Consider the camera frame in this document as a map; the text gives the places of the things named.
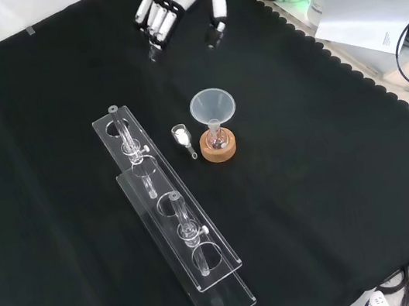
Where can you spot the clear tape piece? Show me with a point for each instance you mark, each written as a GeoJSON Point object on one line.
{"type": "Point", "coordinates": [30, 31]}

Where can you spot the white power strip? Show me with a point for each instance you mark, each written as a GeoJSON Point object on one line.
{"type": "Point", "coordinates": [375, 303]}

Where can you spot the clear acrylic funnel stand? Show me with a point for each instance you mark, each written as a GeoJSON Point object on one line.
{"type": "Point", "coordinates": [199, 236]}

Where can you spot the translucent plastic funnel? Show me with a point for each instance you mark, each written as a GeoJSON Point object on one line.
{"type": "Point", "coordinates": [212, 105]}

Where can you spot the round-bottom glass flask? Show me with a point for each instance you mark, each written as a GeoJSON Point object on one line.
{"type": "Point", "coordinates": [217, 141]}

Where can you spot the black bench cloth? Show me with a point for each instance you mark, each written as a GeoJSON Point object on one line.
{"type": "Point", "coordinates": [305, 144]}

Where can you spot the clear glass weighing funnel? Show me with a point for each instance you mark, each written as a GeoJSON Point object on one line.
{"type": "Point", "coordinates": [180, 137]}

